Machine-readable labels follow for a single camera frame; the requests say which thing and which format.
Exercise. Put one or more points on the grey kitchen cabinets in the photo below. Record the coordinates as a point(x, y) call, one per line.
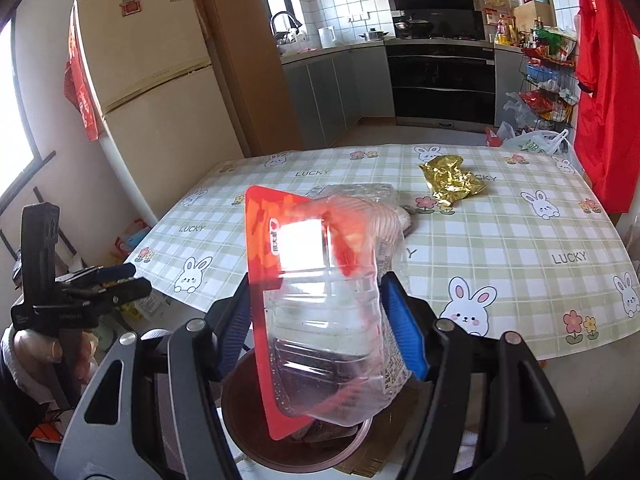
point(325, 95)

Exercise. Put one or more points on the steel kitchen faucet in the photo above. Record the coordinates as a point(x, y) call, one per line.
point(285, 21)

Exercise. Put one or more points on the red apron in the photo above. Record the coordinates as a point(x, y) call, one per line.
point(607, 110)

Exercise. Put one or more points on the gold foil wrapper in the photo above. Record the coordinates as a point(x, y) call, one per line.
point(450, 180)

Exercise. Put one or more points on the pile of food packets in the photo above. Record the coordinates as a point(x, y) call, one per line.
point(500, 22)

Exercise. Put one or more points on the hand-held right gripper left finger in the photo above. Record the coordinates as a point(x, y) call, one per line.
point(235, 320)

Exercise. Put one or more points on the white electric kettle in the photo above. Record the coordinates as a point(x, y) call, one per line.
point(327, 36)

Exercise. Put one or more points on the red fridge sticker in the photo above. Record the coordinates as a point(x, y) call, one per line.
point(131, 6)

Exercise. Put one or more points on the lidded steel pot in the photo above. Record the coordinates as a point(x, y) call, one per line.
point(374, 35)

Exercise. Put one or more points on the checked bunny print tablecloth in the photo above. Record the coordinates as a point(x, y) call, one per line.
point(500, 240)

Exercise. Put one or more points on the clear blister pack red card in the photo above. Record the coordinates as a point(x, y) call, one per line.
point(310, 310)

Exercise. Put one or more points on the white plastic shopping bag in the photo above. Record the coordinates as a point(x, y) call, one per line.
point(535, 142)

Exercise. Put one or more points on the red hanging cloth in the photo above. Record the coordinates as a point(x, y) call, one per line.
point(80, 90)

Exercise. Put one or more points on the person's left hand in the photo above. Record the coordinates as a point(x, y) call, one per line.
point(32, 347)

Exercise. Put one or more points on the person's left forearm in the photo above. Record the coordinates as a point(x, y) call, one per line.
point(25, 385)

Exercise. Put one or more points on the black wok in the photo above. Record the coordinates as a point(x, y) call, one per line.
point(412, 24)

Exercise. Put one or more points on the brown plastic trash bin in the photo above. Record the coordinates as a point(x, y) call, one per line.
point(300, 454)

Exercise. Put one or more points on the black range hood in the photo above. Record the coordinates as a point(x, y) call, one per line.
point(432, 7)

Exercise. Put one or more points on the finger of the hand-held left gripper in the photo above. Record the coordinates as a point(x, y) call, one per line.
point(117, 271)
point(130, 290)

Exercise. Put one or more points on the black oven stove unit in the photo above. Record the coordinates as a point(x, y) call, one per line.
point(440, 85)

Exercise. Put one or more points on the beige refrigerator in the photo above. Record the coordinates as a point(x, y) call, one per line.
point(150, 85)

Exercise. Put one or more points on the cardboard box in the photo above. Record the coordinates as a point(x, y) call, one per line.
point(532, 15)

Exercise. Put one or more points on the clear plastic bags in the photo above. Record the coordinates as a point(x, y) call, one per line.
point(520, 110)

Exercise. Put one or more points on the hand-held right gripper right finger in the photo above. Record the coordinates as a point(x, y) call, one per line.
point(400, 330)

